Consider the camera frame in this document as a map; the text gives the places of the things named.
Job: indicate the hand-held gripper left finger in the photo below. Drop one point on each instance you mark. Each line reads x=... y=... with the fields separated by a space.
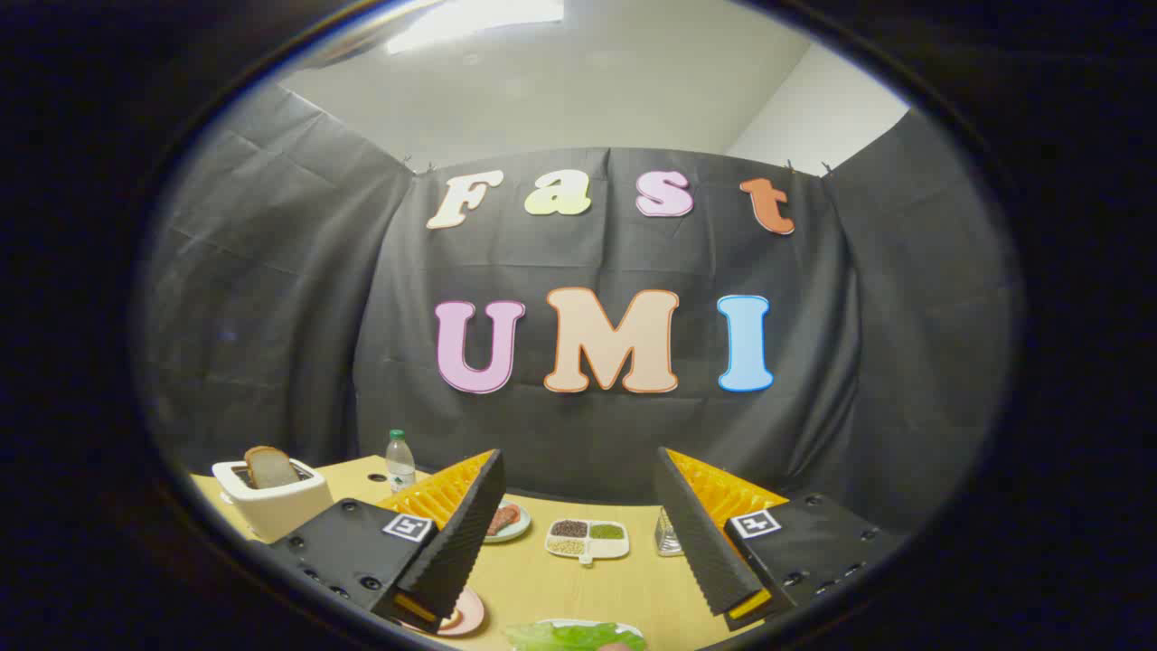
x=461 y=533

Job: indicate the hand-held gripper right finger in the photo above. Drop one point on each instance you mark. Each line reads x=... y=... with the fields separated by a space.
x=696 y=533

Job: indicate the green lettuce leaf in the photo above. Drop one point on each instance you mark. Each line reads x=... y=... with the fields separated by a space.
x=569 y=637

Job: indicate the toasted white bread slice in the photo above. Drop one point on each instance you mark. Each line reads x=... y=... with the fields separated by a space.
x=268 y=468

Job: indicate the clear patterned glass cup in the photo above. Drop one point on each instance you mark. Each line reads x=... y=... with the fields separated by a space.
x=667 y=541

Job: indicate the brown meat slice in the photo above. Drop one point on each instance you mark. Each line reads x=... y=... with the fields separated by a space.
x=503 y=520

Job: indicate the pale green round plate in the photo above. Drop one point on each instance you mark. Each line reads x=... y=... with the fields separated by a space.
x=519 y=531

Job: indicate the pink round plate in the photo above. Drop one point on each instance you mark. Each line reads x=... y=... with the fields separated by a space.
x=468 y=615

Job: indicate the clear plastic water bottle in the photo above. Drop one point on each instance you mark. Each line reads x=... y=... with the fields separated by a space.
x=400 y=468

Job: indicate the white divided seasoning dish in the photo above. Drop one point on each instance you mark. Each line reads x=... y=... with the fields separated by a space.
x=587 y=547

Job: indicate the white plate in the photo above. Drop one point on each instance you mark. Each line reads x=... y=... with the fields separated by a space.
x=587 y=621

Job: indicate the white toaster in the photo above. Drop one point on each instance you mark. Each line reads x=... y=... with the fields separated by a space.
x=280 y=511

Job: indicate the black backdrop cloth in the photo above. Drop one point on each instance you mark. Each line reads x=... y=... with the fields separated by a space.
x=597 y=262

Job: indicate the ceiling light panel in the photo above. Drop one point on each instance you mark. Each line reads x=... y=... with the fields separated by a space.
x=479 y=18

